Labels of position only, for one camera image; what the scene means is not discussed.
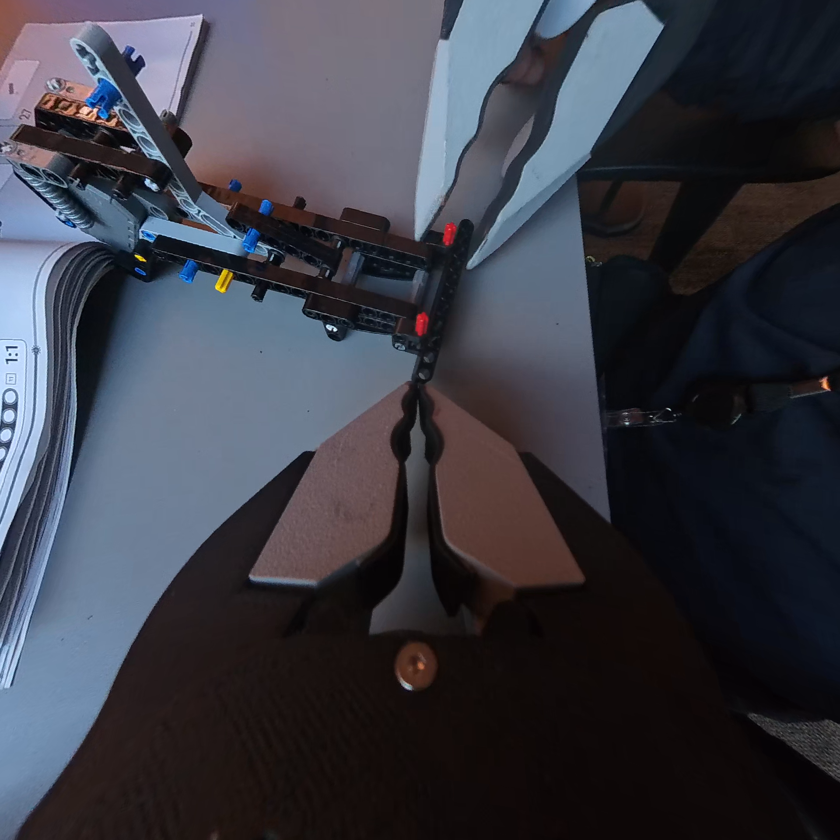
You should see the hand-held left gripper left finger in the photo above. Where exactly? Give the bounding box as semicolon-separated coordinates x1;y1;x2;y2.
248;382;420;614

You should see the lego instruction booklet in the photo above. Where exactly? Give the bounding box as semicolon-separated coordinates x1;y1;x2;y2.
0;13;211;690

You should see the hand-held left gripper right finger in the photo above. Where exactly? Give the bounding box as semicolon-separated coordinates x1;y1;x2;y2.
420;386;586;632

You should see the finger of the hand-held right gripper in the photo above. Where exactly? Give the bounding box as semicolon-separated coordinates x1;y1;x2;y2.
415;0;547;240
466;0;667;271

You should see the black chair frame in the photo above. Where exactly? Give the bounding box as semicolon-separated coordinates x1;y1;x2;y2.
577;85;840;277

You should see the black grey lego assembly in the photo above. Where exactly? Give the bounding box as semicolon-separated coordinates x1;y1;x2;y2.
0;21;475;385

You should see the dark blue backpack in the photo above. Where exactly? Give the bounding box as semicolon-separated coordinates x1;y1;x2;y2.
587;0;840;723

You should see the black badge reel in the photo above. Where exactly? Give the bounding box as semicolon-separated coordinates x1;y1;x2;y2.
604;374;840;431

